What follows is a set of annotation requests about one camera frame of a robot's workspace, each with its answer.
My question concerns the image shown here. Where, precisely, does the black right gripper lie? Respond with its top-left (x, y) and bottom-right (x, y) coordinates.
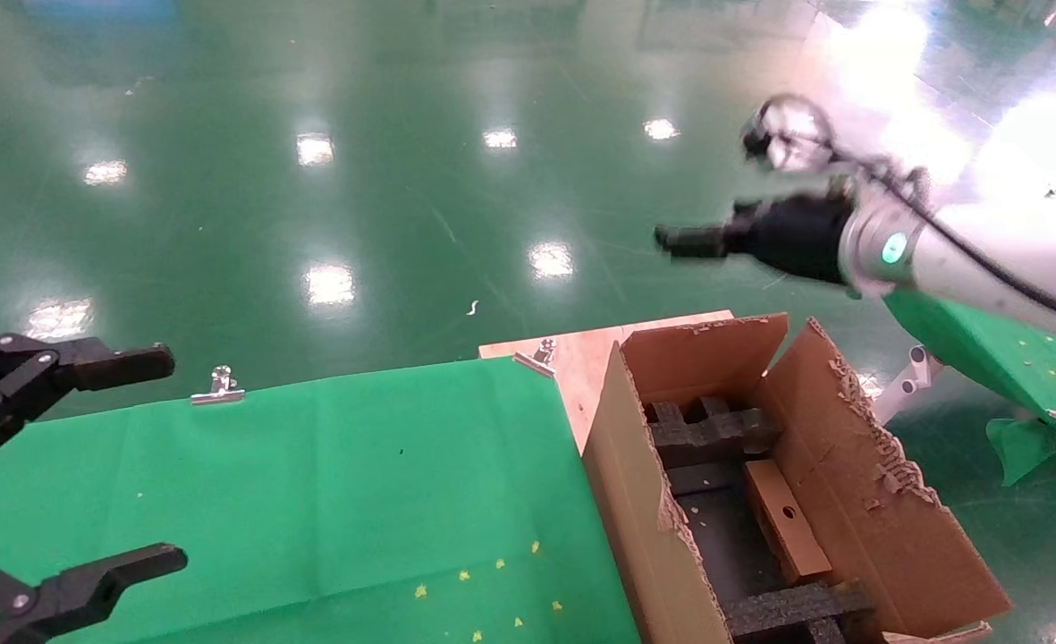
top-left (655, 192), bottom-right (855, 287)

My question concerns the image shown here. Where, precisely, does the small brown cardboard box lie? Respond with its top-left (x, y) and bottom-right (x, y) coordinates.
top-left (742, 459), bottom-right (835, 585)

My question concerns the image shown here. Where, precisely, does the large open cardboard carton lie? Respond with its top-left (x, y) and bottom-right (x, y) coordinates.
top-left (581, 313), bottom-right (1016, 644)

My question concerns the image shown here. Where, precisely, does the large green table cloth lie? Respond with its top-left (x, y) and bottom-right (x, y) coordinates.
top-left (0, 356), bottom-right (640, 644)

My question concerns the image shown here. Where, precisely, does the black foam insert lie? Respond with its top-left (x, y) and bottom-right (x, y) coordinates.
top-left (722, 580), bottom-right (877, 644)
top-left (648, 396), bottom-right (783, 468)

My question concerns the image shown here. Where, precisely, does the white metal stand base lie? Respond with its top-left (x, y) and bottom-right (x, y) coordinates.
top-left (872, 344), bottom-right (944, 426)

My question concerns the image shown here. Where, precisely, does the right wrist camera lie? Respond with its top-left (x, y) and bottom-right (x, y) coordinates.
top-left (740, 94), bottom-right (841, 175)

